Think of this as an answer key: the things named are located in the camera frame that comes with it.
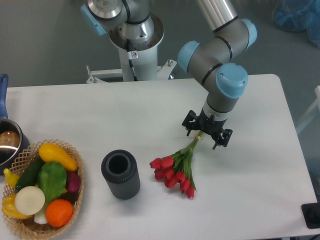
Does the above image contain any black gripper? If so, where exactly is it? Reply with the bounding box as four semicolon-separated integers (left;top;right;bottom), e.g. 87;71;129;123
182;110;233;150

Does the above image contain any red tulip bouquet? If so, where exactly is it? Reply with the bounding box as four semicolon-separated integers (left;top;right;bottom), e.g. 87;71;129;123
149;131;204;199

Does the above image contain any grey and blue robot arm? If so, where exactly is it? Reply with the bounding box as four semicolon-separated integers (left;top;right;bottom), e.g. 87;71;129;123
80;0;257;147

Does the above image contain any dark grey ribbed vase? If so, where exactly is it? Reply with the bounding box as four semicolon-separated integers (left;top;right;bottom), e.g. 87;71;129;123
101;149;141;200

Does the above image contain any black device at table edge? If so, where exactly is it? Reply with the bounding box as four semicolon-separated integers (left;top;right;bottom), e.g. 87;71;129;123
301;202;320;229

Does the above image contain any blue plastic bag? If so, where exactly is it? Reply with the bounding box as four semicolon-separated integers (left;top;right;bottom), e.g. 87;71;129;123
271;0;320;47

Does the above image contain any purple red onion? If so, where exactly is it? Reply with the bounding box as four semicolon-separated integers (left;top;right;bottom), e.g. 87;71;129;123
65;171;82;193

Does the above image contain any yellow squash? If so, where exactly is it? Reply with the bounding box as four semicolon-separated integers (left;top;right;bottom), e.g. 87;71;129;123
38;142;78;172

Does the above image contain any green lettuce leaf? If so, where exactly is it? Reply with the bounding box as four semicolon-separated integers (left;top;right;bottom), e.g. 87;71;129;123
37;161;67;207

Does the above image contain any orange fruit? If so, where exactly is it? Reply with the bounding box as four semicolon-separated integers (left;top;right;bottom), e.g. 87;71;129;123
45;199;73;227

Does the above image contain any green cucumber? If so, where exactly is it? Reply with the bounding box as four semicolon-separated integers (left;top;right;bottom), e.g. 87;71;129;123
15;156;45;192

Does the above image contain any white green leek stalk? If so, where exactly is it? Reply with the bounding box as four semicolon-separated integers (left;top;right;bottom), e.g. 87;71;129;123
34;206;48;225

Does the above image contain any white onion half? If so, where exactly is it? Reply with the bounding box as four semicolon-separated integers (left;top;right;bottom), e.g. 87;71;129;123
14;186;45;216

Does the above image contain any woven wicker basket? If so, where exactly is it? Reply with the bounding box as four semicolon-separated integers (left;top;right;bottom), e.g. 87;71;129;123
2;139;84;240

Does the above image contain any yellow bell pepper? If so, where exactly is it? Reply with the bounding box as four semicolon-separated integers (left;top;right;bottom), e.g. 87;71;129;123
2;194;32;220

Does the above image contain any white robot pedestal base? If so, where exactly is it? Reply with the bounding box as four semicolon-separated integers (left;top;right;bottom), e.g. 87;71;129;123
86;13;177;83

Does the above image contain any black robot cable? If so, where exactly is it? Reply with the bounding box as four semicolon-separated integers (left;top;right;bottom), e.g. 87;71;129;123
126;38;139;82

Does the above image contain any white frame at right edge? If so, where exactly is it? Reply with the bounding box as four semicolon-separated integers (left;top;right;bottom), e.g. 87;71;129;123
295;85;320;135

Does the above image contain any blue handled saucepan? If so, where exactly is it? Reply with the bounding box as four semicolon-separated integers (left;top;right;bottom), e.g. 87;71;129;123
0;73;30;176

